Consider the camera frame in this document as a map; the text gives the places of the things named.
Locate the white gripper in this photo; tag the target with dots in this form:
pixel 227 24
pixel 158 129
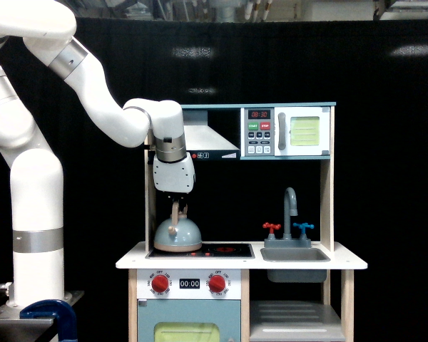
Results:
pixel 175 177

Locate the light blue toy teapot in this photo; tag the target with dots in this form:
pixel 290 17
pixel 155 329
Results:
pixel 178 233

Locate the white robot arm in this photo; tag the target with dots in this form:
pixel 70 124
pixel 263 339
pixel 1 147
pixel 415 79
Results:
pixel 36 175

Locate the black toy stove top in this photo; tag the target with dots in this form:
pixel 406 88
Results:
pixel 239 250

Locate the left red stove knob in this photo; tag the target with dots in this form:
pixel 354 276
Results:
pixel 160 283

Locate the red stove knob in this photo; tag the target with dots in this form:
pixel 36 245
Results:
pixel 217 284
pixel 160 283

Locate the right red stove knob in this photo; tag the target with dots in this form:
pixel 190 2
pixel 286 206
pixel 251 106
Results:
pixel 217 284

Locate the grey toy range hood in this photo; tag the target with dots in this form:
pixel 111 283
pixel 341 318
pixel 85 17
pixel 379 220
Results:
pixel 202 142

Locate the black timer display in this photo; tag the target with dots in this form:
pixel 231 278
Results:
pixel 190 283

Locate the white toy microwave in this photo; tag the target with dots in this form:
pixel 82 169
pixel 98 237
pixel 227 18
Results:
pixel 286 131

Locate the grey toy faucet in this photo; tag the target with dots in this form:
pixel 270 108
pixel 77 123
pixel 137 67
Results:
pixel 290 210

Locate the light blue oven door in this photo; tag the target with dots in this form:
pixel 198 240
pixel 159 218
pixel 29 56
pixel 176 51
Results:
pixel 189 320

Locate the grey toy sink basin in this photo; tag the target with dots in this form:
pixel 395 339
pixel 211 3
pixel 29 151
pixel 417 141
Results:
pixel 293 257

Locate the grey lower shelf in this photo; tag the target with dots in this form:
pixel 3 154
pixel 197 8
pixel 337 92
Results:
pixel 294 321

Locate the blue c-clamp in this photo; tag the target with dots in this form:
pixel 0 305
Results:
pixel 60 311

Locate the red toy tap handle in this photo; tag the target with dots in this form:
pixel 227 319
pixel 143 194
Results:
pixel 271 229

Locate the wooden toy kitchen frame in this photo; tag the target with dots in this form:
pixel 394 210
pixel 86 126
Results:
pixel 230 202

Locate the blue toy tap handle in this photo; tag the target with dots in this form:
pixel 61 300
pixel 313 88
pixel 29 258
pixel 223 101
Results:
pixel 303 227

